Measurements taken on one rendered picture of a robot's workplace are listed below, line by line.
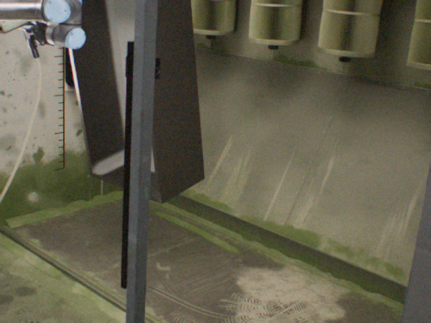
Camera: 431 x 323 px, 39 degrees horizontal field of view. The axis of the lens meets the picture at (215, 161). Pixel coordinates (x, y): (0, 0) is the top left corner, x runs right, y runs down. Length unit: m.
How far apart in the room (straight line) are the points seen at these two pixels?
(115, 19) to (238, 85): 1.19
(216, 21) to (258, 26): 0.44
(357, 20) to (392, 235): 1.20
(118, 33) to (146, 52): 1.77
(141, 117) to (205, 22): 2.44
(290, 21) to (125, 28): 1.04
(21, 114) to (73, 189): 0.68
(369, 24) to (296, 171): 0.99
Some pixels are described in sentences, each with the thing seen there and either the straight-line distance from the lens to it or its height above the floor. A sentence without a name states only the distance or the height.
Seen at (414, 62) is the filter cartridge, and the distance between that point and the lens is 3.34.
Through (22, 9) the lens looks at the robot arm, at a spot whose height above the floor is 1.46.
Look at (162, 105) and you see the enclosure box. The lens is 3.06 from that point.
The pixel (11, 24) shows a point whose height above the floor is 1.37.
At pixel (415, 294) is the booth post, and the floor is 0.83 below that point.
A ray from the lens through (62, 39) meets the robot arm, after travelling 2.67.
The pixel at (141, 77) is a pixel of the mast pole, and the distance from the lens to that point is 1.83.
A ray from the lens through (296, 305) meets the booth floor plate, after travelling 3.23.
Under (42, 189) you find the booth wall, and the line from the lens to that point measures 4.12.
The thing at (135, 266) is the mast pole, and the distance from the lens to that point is 2.03.
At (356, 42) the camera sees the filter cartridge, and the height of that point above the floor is 1.34.
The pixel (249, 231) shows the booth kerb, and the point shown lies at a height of 0.11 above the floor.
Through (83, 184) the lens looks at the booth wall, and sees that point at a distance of 4.30.
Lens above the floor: 1.64
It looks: 17 degrees down
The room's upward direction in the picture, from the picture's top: 4 degrees clockwise
